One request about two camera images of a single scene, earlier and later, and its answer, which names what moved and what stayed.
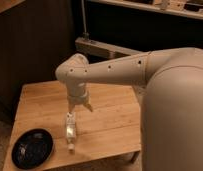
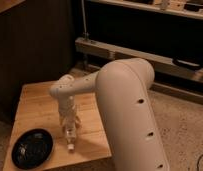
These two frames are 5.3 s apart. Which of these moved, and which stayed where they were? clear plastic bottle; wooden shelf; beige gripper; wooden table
Moved: beige gripper
Stayed: wooden shelf; clear plastic bottle; wooden table
